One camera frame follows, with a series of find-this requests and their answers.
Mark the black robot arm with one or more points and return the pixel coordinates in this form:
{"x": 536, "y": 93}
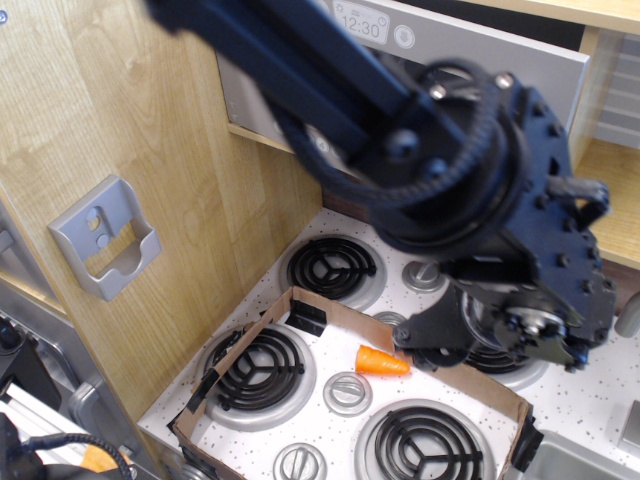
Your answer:
{"x": 452, "y": 164}

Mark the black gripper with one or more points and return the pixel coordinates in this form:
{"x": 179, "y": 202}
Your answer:
{"x": 438, "y": 337}

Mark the steel toy sink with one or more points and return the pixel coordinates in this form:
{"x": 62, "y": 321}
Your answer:
{"x": 558, "y": 458}

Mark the back grey stove knob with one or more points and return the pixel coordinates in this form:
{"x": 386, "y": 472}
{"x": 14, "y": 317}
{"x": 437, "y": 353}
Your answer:
{"x": 423, "y": 277}

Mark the front right black burner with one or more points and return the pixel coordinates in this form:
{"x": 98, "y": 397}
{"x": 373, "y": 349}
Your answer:
{"x": 422, "y": 439}

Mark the grey wall holder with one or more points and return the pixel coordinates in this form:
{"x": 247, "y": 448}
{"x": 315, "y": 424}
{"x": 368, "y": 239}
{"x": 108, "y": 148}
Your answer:
{"x": 93, "y": 223}

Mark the grey oven door handle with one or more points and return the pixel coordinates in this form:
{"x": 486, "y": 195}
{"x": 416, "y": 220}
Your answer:
{"x": 84, "y": 408}

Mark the small middle grey knob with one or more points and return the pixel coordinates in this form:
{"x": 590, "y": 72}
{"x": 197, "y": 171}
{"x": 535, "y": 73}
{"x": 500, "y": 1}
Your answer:
{"x": 395, "y": 321}

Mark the grey toy microwave door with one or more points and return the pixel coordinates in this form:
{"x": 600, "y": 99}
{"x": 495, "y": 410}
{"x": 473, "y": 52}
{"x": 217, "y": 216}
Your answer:
{"x": 540, "y": 53}

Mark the grey stove knob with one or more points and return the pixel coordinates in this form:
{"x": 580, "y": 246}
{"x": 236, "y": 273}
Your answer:
{"x": 300, "y": 461}
{"x": 423, "y": 277}
{"x": 348, "y": 394}

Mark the orange object bottom left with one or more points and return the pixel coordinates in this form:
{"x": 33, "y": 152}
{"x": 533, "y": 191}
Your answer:
{"x": 98, "y": 460}

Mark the front grey stove knob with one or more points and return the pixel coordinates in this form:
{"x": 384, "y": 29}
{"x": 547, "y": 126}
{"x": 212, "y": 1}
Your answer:
{"x": 300, "y": 461}

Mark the front left black burner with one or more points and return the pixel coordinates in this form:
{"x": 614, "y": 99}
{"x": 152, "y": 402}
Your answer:
{"x": 267, "y": 385}

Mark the brown cardboard frame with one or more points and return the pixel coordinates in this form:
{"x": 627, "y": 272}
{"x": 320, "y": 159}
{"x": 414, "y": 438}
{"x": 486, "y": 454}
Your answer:
{"x": 316, "y": 390}

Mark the orange toy carrot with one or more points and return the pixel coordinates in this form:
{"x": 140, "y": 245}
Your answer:
{"x": 376, "y": 362}

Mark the black burner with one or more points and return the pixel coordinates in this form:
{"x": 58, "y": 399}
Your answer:
{"x": 422, "y": 439}
{"x": 267, "y": 385}
{"x": 337, "y": 267}
{"x": 512, "y": 371}

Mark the back right black burner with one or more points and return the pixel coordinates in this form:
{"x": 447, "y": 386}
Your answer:
{"x": 512, "y": 371}

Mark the grey toy faucet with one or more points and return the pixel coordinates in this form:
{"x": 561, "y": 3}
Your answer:
{"x": 627, "y": 323}

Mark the back left black burner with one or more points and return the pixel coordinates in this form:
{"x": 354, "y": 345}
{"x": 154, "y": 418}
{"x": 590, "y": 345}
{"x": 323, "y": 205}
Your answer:
{"x": 337, "y": 267}

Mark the centre grey stove knob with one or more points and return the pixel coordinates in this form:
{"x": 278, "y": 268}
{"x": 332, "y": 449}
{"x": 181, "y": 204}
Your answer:
{"x": 348, "y": 394}

